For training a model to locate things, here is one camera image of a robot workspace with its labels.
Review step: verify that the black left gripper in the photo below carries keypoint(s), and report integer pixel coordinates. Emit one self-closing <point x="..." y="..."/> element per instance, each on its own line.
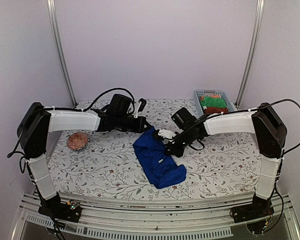
<point x="139" y="128"/>

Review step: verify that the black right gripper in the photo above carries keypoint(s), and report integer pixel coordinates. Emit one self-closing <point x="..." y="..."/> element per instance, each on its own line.
<point x="173" y="150"/>

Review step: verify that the dark red towel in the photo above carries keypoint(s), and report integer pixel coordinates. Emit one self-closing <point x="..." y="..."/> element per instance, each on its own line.
<point x="215" y="110"/>

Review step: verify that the blue towel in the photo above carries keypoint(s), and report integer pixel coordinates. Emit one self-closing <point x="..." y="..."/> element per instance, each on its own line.
<point x="160" y="169"/>

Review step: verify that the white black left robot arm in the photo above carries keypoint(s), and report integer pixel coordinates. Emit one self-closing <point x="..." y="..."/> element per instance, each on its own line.
<point x="38" y="122"/>

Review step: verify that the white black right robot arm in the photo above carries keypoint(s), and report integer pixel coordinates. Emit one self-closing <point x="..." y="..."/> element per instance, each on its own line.
<point x="263" y="122"/>

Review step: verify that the light blue plastic basket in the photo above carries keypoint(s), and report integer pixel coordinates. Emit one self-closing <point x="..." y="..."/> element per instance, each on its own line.
<point x="197" y="93"/>

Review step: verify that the green rolled towel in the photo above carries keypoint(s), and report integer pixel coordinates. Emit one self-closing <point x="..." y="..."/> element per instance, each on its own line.
<point x="213" y="102"/>

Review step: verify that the orange patterned rolled towel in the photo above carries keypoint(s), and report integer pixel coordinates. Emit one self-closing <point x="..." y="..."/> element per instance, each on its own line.
<point x="215" y="96"/>

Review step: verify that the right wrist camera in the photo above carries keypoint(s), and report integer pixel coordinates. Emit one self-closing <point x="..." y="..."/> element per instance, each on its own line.
<point x="166" y="134"/>

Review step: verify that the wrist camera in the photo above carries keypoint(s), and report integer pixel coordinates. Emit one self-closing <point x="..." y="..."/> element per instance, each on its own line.
<point x="141" y="104"/>
<point x="166" y="134"/>

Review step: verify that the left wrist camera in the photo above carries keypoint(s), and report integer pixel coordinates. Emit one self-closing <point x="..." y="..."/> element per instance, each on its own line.
<point x="141" y="104"/>

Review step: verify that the aluminium front table rail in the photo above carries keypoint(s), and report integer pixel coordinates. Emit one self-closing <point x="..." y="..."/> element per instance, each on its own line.
<point x="190" y="219"/>

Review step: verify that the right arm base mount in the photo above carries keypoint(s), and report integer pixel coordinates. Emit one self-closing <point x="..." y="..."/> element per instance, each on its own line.
<point x="252" y="215"/>

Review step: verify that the right aluminium frame post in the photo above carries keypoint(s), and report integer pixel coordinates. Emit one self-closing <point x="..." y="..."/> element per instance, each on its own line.
<point x="257" y="24"/>

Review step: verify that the aluminium frame post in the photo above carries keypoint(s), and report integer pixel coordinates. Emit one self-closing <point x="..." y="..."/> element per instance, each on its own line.
<point x="257" y="24"/>
<point x="52" y="13"/>

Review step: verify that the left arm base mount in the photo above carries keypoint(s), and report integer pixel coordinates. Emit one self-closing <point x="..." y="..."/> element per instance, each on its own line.
<point x="60" y="211"/>

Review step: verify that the left aluminium frame post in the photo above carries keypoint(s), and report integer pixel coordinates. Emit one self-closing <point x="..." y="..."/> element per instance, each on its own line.
<point x="52" y="13"/>

